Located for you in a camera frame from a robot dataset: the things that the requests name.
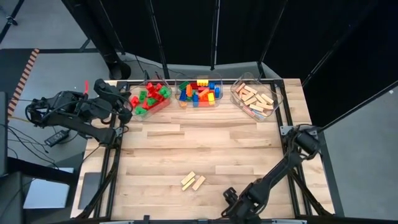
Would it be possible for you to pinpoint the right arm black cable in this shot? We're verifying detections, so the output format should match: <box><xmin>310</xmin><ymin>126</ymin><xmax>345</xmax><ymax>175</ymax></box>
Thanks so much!
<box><xmin>284</xmin><ymin>124</ymin><xmax>321</xmax><ymax>162</ymax></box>

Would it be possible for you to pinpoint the black power adapter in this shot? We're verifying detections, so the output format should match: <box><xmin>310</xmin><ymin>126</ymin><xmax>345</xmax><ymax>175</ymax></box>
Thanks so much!
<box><xmin>44</xmin><ymin>129</ymin><xmax>70</xmax><ymax>148</ymax></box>

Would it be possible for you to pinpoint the black curtain backdrop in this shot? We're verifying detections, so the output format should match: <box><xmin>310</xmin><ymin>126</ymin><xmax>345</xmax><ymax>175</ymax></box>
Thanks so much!
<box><xmin>62</xmin><ymin>0</ymin><xmax>398</xmax><ymax>118</ymax></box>

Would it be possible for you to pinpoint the dark grey flat pad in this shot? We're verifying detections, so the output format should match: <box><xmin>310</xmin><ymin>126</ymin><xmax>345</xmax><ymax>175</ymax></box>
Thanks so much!
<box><xmin>77</xmin><ymin>172</ymin><xmax>103</xmax><ymax>210</ymax></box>

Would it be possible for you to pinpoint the black floor mat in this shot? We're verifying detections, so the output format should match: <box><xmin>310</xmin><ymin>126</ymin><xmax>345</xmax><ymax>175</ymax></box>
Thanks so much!
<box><xmin>0</xmin><ymin>48</ymin><xmax>35</xmax><ymax>94</ymax></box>

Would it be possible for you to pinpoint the clear plastic bin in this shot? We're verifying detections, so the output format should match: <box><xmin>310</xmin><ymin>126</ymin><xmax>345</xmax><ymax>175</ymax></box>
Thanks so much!
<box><xmin>229</xmin><ymin>72</ymin><xmax>284</xmax><ymax>123</ymax></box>
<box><xmin>119</xmin><ymin>73</ymin><xmax>174</xmax><ymax>122</ymax></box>
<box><xmin>175</xmin><ymin>72</ymin><xmax>226</xmax><ymax>109</ymax></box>

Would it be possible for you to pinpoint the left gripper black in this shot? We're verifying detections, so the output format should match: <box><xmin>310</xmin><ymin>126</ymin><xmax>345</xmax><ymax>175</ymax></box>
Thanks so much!
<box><xmin>95</xmin><ymin>79</ymin><xmax>133</xmax><ymax>113</ymax></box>

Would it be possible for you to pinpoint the plain wooden plank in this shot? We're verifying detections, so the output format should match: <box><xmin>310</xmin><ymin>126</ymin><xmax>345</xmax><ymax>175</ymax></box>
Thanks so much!
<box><xmin>180</xmin><ymin>170</ymin><xmax>197</xmax><ymax>186</ymax></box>

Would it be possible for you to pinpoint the black stand leg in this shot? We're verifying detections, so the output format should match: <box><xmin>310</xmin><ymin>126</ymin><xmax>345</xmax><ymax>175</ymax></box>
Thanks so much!
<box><xmin>0</xmin><ymin>0</ymin><xmax>25</xmax><ymax>44</ymax></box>

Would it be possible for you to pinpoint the left wrist camera housing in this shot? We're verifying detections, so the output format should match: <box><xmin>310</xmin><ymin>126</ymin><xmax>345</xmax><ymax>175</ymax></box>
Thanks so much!
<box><xmin>118</xmin><ymin>108</ymin><xmax>134</xmax><ymax>124</ymax></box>

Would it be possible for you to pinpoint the round black pole base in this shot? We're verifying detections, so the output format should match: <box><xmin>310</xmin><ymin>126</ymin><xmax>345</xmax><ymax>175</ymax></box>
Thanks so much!
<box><xmin>108</xmin><ymin>60</ymin><xmax>132</xmax><ymax>81</ymax></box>

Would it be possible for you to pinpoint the yellow cable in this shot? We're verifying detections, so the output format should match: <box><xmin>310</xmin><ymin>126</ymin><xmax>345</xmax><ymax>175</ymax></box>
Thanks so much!
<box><xmin>8</xmin><ymin>115</ymin><xmax>30</xmax><ymax>124</ymax></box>

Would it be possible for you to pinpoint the black diagonal beam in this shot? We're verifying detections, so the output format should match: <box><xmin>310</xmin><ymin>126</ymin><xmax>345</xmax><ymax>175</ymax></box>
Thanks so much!
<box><xmin>317</xmin><ymin>80</ymin><xmax>398</xmax><ymax>133</ymax></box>

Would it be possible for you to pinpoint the white sheet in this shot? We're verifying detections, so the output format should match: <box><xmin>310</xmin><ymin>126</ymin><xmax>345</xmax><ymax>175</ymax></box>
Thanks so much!
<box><xmin>23</xmin><ymin>167</ymin><xmax>75</xmax><ymax>210</ymax></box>

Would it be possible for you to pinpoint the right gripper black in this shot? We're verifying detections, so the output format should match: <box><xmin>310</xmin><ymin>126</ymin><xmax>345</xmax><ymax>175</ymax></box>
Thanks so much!
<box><xmin>221</xmin><ymin>186</ymin><xmax>265</xmax><ymax>220</ymax></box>

